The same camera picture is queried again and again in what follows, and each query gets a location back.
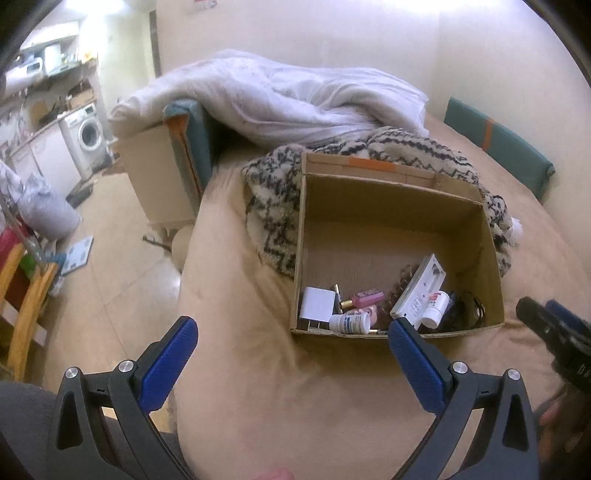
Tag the pink hair clip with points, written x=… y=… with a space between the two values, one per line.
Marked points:
x=368 y=314

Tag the dark door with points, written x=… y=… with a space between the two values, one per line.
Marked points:
x=157 y=41

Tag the white charger plug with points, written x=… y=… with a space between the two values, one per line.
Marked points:
x=316 y=307

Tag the beige bedside cabinet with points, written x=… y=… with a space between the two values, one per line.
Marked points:
x=154 y=180

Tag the black floor mat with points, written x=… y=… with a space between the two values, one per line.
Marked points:
x=81 y=194

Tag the white hanging cloth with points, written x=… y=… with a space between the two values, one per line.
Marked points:
x=10 y=180

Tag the white duvet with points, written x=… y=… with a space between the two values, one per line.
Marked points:
x=277 y=97

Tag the white water heater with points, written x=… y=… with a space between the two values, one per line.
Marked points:
x=30 y=67

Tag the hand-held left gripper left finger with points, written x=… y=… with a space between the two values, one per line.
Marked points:
x=171 y=357

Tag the white remote control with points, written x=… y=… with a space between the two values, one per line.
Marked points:
x=418 y=290

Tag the person's left hand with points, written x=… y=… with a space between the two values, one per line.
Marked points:
x=276 y=474

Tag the white washing machine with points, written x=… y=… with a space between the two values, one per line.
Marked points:
x=85 y=136

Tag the grey plastic bag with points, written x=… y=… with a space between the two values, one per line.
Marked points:
x=46 y=210

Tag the fluffy black-and-white patterned blanket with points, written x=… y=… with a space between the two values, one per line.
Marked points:
x=272 y=207

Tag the white bottle blue label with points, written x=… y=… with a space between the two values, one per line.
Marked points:
x=350 y=323

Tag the bathroom scale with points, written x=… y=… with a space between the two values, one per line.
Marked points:
x=76 y=254

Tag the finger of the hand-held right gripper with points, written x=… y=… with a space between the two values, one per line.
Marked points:
x=538 y=318
x=563 y=314

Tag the pink nail polish bottle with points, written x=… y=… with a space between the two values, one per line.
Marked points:
x=364 y=297

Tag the yellow wooden chair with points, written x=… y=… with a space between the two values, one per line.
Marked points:
x=27 y=304

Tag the white kitchen base cabinets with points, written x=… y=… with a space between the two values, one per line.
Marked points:
x=48 y=157

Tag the cardboard box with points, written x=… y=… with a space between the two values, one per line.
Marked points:
x=369 y=230

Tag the teal padded board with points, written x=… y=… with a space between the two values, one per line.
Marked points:
x=503 y=147
x=191 y=143

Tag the beige round ball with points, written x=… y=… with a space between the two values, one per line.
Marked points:
x=182 y=247

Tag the red cloth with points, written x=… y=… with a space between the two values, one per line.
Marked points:
x=8 y=249

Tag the white bottle red label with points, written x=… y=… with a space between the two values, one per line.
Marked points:
x=436 y=309

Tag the person's right hand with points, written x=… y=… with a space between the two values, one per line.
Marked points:
x=554 y=431

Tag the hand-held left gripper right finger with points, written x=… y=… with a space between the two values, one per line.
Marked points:
x=415 y=367

